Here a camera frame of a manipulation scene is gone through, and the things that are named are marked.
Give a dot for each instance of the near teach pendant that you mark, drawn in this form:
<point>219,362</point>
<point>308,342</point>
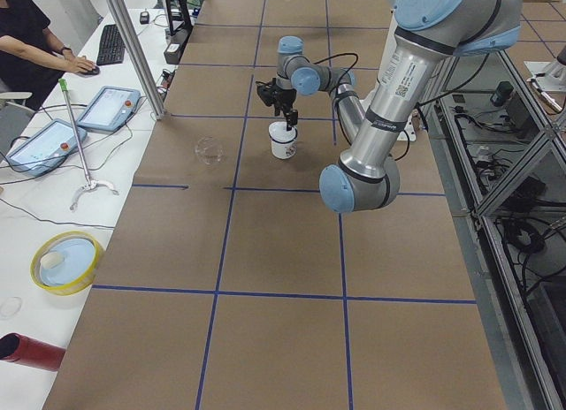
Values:
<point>44,151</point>

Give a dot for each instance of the person forearm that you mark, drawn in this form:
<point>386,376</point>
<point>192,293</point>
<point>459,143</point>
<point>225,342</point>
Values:
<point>34,55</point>

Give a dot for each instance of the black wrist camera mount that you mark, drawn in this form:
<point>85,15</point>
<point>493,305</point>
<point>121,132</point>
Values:
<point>265,91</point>

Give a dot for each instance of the clear petri dish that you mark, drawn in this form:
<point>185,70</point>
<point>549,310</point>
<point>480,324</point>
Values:
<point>10,307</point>

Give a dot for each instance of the clear plastic dome lid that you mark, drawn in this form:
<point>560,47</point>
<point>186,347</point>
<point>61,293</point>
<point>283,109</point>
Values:
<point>209,150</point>

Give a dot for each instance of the person black shirt torso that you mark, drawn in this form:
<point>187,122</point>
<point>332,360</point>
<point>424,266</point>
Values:
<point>25,21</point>

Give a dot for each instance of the black keyboard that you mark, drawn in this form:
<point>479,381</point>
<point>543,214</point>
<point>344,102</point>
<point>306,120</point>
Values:
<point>111,46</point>

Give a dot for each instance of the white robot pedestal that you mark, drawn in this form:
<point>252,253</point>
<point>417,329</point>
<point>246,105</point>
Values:
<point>410,129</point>

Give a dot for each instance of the reacher grabber stick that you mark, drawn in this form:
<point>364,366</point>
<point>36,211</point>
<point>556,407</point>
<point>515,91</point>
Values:
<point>91,183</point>

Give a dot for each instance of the aluminium side rail frame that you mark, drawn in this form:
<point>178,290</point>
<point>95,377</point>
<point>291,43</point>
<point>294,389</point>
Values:
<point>512,159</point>

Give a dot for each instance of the black computer mouse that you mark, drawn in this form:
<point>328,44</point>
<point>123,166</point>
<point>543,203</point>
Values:
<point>92,72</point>

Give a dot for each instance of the teach pendant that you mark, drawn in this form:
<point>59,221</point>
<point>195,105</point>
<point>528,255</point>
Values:
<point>109,109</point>
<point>44,151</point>

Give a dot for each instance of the far teach pendant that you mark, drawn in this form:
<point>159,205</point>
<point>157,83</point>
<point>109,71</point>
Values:
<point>109,109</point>

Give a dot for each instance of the aluminium frame post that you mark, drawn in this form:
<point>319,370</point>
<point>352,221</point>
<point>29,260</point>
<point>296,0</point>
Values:
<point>125,25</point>

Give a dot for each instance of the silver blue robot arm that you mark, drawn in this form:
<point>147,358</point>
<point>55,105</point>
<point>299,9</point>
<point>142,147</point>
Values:
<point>366,176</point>

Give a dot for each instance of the person right hand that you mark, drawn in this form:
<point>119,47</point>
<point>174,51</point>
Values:
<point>78,64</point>

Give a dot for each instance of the white enamel cup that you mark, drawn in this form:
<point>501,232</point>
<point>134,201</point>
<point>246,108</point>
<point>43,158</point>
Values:
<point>283,151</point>

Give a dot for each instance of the red cylinder tube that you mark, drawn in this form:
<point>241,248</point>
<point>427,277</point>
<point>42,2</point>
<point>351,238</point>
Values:
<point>26,351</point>

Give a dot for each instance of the black power adapter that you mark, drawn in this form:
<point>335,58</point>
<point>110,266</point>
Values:
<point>501,94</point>

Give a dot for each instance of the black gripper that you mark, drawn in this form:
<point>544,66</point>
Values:
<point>283,99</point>

